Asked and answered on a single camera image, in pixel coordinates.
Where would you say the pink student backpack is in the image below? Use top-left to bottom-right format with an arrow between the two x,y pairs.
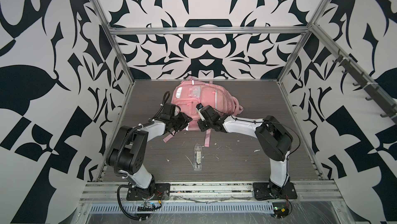
171,77 -> 244,131

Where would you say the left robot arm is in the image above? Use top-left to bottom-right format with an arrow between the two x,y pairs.
106,91 -> 192,197

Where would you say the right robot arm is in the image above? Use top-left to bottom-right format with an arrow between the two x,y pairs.
196,104 -> 293,191

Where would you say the clear plastic packet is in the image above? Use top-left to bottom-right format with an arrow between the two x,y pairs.
193,144 -> 203,171

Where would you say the green lit circuit board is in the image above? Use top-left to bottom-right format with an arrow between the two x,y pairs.
272,204 -> 292,219

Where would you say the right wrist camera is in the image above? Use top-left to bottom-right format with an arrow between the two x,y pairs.
196,104 -> 205,121

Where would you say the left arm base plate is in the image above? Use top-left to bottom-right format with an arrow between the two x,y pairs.
126,183 -> 171,201

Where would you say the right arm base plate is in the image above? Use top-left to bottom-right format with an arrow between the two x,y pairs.
252,182 -> 298,201

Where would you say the white cable duct strip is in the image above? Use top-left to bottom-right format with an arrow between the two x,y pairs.
89,202 -> 275,214

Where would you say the aluminium cage frame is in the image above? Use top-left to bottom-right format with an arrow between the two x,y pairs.
91,0 -> 397,187

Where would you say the wall hook rail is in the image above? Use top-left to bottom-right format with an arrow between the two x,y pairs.
333,50 -> 397,125

